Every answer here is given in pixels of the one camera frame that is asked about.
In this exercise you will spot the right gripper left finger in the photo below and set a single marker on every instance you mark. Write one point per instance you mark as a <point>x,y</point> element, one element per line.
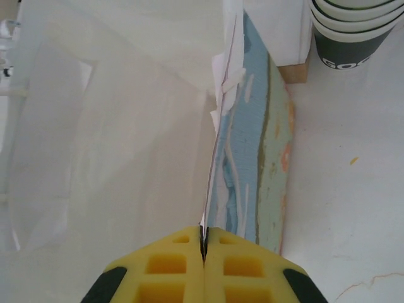
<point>189,249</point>

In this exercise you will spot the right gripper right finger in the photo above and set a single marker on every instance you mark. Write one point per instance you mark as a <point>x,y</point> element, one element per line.
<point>214,252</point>

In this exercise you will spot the painted paper gift bag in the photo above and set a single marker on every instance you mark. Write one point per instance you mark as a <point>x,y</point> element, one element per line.
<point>252,126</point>

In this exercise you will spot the small orange scrap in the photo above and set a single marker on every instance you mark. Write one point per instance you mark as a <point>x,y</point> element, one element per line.
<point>354,161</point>

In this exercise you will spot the brown cardboard napkin box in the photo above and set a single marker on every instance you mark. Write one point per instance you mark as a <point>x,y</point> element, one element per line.
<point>295,73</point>

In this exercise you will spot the white paper napkins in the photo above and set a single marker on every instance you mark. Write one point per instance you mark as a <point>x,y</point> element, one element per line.
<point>304,31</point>

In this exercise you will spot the paper cup stack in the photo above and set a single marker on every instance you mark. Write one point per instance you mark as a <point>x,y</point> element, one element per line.
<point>347,47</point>

